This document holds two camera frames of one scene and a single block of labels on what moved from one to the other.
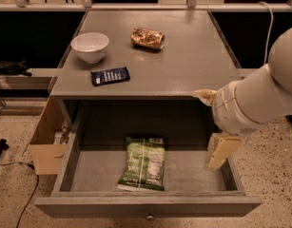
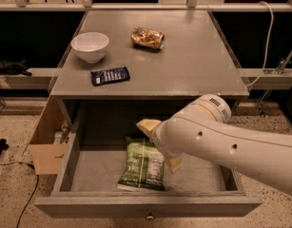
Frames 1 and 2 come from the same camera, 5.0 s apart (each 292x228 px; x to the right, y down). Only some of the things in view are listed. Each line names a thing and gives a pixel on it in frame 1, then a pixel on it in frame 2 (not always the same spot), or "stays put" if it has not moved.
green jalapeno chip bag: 146,162 stays put
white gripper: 227,108 → 159,139
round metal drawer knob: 150,218 stays put
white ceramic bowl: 90,47 stays put
